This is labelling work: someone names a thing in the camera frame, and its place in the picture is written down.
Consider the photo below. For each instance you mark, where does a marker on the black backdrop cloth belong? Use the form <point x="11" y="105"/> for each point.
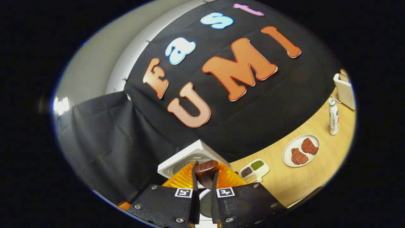
<point x="237" y="120"/>

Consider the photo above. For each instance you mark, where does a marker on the brown wooden spoon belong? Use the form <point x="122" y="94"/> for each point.
<point x="206" y="169"/>

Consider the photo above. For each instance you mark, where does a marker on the ceiling light strip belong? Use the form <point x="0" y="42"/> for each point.
<point x="61" y="106"/>

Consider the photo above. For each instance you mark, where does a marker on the toast slice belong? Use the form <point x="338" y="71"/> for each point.
<point x="343" y="79"/>
<point x="345" y="72"/>

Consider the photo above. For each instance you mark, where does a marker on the white rice cooker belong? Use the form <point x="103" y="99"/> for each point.
<point x="183" y="156"/>

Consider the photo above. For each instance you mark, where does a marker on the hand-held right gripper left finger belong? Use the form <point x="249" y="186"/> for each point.
<point x="195" y="205"/>

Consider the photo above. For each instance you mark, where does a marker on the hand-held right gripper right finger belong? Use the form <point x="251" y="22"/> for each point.
<point x="215" y="205"/>

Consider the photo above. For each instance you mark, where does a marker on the white divided grain dish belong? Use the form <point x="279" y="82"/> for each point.
<point x="254" y="171"/>

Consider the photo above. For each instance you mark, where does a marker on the cream toaster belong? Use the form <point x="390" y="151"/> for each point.
<point x="345" y="93"/>

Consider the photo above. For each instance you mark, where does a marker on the white bottle green label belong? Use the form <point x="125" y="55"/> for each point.
<point x="333" y="118"/>

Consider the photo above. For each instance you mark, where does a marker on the white round plate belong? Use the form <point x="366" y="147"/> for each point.
<point x="289" y="156"/>

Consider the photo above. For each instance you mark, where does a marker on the brown meat piece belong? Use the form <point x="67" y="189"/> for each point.
<point x="299" y="156"/>
<point x="309" y="146"/>

